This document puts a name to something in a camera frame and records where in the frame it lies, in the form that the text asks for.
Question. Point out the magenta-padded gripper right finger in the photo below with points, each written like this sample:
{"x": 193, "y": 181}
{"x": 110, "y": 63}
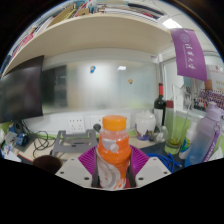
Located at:
{"x": 151, "y": 171}

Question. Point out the group photo poster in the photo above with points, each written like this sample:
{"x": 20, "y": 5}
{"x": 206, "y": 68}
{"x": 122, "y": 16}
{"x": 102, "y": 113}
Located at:
{"x": 213, "y": 96}

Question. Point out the dark wine bottle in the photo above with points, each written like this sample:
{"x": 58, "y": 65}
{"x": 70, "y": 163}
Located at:
{"x": 159, "y": 106}

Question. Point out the black computer monitor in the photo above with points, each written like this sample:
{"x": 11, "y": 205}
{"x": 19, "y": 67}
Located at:
{"x": 20, "y": 90}

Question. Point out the black desk mat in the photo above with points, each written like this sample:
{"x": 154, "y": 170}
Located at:
{"x": 158, "y": 149}

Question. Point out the purple pennant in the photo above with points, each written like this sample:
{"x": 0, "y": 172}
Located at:
{"x": 188, "y": 53}

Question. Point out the white ceiling light panel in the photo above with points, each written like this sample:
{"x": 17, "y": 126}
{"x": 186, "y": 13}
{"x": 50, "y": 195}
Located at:
{"x": 171, "y": 23}

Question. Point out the white ceramic jar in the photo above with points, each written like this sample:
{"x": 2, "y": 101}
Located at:
{"x": 145, "y": 125}

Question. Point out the grey metal laptop stand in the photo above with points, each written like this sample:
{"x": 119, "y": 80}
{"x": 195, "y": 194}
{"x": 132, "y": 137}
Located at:
{"x": 75, "y": 143}

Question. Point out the orange drink bottle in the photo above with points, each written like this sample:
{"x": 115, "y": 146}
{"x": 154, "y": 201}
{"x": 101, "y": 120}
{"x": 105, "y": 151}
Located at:
{"x": 113, "y": 153}

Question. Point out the small blue box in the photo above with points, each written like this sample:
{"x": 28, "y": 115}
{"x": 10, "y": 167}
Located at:
{"x": 21, "y": 139}

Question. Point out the green drinking glass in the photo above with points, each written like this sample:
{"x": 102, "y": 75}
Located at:
{"x": 174, "y": 133}

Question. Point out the flat round red coaster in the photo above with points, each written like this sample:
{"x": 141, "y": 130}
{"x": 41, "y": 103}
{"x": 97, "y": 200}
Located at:
{"x": 127, "y": 184}

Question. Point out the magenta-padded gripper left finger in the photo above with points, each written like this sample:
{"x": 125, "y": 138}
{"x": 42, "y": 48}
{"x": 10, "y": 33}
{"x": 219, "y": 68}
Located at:
{"x": 73, "y": 171}

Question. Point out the purple water bottle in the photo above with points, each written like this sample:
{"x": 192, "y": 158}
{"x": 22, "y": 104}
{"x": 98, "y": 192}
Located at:
{"x": 203, "y": 140}

